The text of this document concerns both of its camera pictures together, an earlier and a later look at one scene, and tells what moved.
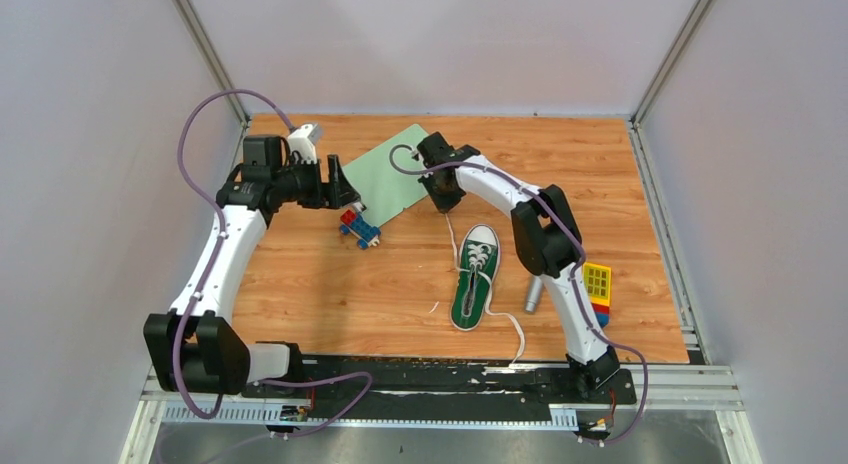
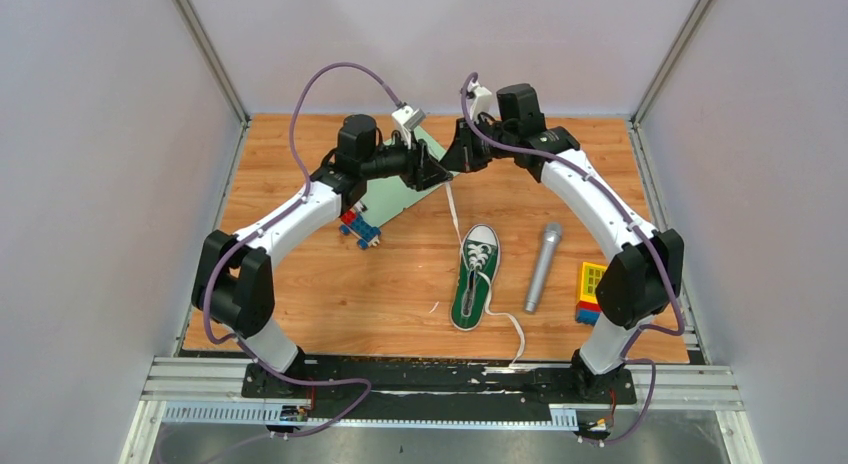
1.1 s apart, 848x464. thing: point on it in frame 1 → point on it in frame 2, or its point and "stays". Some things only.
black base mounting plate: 349,386 stays
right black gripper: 445,204 → 462,157
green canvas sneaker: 478,261 stays
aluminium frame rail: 658,388 stays
